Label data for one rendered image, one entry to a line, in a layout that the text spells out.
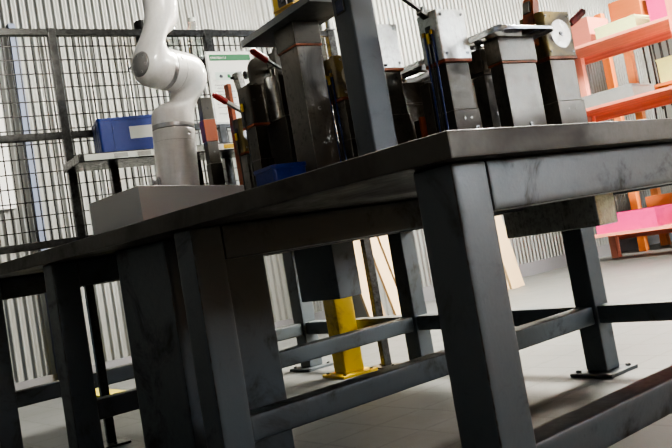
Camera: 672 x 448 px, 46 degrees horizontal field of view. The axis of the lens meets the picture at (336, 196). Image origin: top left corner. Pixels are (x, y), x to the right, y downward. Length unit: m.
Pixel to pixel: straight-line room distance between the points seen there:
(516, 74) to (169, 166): 0.97
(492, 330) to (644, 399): 0.42
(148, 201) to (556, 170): 1.10
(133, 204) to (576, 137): 1.18
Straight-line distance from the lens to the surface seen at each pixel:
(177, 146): 2.27
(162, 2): 2.40
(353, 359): 3.60
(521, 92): 1.95
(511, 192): 1.26
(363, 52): 1.84
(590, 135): 1.39
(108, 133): 2.99
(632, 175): 1.56
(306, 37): 2.07
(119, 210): 2.18
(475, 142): 1.15
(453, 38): 1.89
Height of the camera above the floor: 0.57
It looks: 4 degrees up
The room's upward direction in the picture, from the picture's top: 10 degrees counter-clockwise
